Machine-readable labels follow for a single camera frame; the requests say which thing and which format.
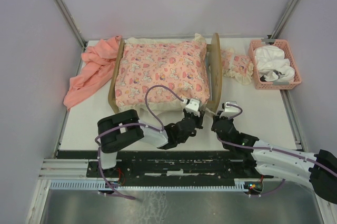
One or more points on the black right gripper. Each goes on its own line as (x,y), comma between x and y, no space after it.
(216,117)

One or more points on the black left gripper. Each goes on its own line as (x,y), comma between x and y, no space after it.
(199,119)

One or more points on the pink unicorn print mattress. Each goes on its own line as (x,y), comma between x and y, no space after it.
(158,73)

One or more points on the wooden striped pet bed frame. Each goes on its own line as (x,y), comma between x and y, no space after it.
(213,68)

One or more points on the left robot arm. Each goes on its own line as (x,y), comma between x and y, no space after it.
(119,131)

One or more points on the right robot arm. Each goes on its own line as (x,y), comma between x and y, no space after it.
(315,171)

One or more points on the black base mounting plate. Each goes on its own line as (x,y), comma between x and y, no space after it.
(180,167)

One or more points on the small pink frilled pillow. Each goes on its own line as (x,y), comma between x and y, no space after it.
(237,66)

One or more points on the white cloth in basket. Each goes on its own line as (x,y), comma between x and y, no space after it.
(272,66)

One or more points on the pink plastic basket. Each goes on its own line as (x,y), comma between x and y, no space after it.
(282,44)

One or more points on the salmon pink cloth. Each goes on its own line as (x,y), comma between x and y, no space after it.
(100,61)

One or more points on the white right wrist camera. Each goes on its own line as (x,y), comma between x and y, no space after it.
(230,110)

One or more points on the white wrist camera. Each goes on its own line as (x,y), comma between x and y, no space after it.
(192,106)
(230,110)

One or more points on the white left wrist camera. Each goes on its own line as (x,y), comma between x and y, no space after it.
(192,106)

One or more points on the white slotted cable duct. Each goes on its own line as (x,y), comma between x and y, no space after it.
(236,185)

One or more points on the right aluminium frame post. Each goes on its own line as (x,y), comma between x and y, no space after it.
(284,19)

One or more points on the aluminium frame post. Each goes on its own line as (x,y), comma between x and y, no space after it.
(70,22)
(284,19)

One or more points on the left aluminium frame post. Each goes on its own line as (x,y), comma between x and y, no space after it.
(70,22)

